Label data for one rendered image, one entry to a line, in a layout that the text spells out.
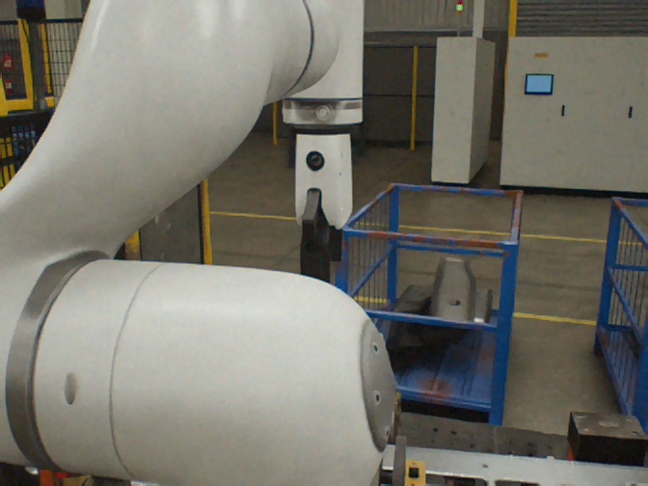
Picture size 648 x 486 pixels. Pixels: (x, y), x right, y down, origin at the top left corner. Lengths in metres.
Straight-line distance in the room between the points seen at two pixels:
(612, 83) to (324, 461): 8.55
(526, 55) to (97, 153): 8.45
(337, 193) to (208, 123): 0.37
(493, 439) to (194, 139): 1.62
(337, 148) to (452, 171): 8.16
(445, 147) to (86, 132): 8.53
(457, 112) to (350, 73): 8.05
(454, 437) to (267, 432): 1.57
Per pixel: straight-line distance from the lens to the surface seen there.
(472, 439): 1.81
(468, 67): 8.66
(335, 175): 0.64
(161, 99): 0.27
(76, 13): 8.43
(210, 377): 0.25
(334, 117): 0.65
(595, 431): 1.28
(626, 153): 8.85
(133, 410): 0.27
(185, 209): 4.36
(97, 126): 0.28
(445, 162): 8.79
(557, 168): 8.79
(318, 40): 0.44
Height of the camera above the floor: 1.67
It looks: 16 degrees down
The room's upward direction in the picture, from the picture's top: straight up
